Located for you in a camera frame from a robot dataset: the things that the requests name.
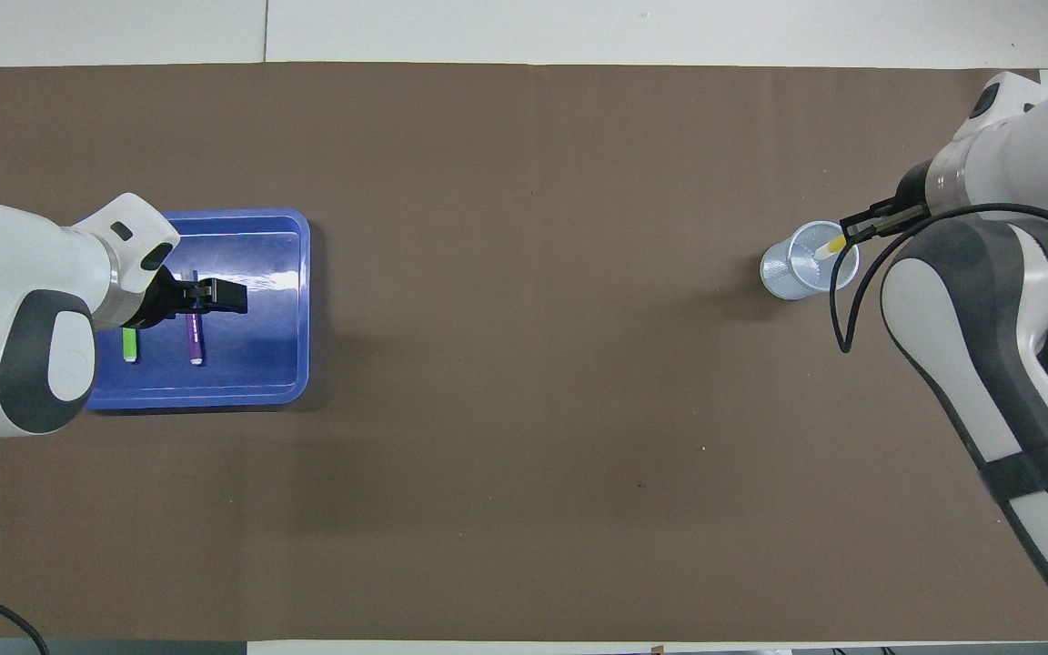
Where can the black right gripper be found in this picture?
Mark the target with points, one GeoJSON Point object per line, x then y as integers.
{"type": "Point", "coordinates": [915, 196]}

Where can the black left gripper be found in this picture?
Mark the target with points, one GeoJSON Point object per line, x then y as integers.
{"type": "Point", "coordinates": [156, 300]}

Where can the purple pen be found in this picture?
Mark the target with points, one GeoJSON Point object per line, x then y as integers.
{"type": "Point", "coordinates": [196, 341]}

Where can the yellow pen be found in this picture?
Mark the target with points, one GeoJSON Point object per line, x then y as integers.
{"type": "Point", "coordinates": [829, 248]}

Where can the green pen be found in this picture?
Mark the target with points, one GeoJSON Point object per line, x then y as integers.
{"type": "Point", "coordinates": [130, 346]}

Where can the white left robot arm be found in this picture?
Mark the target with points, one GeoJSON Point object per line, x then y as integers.
{"type": "Point", "coordinates": [24, 291]}

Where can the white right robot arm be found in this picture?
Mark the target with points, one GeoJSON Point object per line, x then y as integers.
{"type": "Point", "coordinates": [988, 364]}

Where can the blue plastic tray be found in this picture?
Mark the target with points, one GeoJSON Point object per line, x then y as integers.
{"type": "Point", "coordinates": [260, 364]}

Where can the pale blue mesh pen cup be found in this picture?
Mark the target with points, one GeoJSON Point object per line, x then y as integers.
{"type": "Point", "coordinates": [783, 277]}

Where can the brown table mat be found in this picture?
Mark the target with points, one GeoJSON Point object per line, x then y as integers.
{"type": "Point", "coordinates": [524, 409]}

